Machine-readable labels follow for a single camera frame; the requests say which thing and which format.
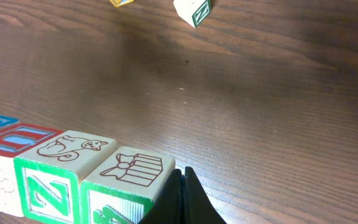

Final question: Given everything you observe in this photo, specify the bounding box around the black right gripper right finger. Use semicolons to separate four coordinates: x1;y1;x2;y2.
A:
183;167;226;224

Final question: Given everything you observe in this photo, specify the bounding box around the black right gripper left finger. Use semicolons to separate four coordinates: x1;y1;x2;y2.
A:
139;169;182;224

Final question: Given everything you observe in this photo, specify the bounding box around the green number 4 block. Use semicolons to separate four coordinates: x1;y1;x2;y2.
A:
80;146;175;224

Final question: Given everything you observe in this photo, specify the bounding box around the green letter N block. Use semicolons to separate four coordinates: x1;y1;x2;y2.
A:
14;130;118;224

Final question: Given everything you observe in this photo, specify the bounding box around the blue sided wooden block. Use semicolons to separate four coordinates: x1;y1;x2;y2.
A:
0;123;62;217

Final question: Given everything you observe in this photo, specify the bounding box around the white wooden block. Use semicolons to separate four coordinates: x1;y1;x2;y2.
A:
173;0;211;28

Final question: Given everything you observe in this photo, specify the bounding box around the wooden block letter W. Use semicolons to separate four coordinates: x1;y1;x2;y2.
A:
109;0;134;7

